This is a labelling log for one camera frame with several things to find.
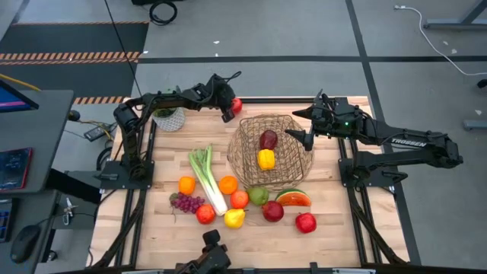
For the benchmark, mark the black power adapter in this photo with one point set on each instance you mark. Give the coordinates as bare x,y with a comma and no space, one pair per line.
95,134

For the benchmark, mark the green pear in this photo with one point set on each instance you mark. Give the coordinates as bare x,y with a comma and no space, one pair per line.
258,195

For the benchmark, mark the black caster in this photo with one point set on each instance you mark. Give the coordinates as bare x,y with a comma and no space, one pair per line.
482,83

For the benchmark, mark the green plant in white pot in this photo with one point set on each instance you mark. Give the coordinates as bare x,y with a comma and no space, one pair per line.
171,122

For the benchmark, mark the dark red apple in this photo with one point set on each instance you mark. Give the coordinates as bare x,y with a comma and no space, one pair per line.
272,211

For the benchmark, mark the yellow lemon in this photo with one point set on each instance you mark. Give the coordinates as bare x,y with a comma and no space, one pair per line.
234,219

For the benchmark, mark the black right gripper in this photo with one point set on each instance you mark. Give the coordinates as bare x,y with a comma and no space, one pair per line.
335,122

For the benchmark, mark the orange red peach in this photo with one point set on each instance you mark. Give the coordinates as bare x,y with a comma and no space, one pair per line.
239,199

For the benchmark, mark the purple grape bunch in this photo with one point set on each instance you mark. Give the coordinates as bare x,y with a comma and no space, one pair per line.
186,203

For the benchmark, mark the black computer mouse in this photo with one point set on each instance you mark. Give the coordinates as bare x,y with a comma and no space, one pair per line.
24,241

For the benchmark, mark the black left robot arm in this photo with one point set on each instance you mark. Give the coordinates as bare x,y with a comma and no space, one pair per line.
167,99

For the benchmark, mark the black round knob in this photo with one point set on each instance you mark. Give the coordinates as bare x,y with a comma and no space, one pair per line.
74,115

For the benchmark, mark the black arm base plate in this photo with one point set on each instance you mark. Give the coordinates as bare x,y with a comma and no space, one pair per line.
346,179
114,171

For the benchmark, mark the watermelon slice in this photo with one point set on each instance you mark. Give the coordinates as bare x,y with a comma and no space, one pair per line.
293,198

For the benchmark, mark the black desk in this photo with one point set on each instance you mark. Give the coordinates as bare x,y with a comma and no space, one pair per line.
38,122

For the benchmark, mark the grey desk foot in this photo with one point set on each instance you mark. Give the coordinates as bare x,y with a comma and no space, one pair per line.
475,125

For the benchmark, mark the dark tablet with red edge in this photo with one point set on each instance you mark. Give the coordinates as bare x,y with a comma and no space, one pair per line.
15,167

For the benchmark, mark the red orange tomato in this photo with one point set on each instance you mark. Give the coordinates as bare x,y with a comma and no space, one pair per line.
205,214

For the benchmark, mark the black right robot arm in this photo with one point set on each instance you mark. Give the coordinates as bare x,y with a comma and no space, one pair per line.
437,148

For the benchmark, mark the black aluminium table frame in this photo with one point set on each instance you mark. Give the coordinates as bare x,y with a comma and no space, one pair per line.
285,100

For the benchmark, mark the black camera device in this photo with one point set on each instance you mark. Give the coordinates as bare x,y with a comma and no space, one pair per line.
211,259

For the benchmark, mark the black keyboard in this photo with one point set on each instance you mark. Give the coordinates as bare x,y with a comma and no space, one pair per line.
4,222

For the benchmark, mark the black box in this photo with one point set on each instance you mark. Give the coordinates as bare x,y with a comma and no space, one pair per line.
76,190

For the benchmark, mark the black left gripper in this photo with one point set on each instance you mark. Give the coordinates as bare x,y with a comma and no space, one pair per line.
220,93

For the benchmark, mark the orange fruit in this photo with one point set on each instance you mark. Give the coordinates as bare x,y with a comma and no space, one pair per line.
186,185
228,185

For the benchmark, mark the grey desk leg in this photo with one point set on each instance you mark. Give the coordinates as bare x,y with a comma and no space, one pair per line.
452,26

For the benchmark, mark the black hazard-striped floor mat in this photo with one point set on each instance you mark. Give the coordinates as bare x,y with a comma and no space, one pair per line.
76,38

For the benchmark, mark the yellow bell pepper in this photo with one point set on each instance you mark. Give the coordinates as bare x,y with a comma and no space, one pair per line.
266,160

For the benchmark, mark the dark maroon plum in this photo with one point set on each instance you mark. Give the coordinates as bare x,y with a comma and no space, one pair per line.
268,139

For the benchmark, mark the computer monitor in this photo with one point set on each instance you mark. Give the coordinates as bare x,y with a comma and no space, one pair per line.
11,102

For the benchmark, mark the silver carabiner clip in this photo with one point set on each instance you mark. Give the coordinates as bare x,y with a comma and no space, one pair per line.
68,209

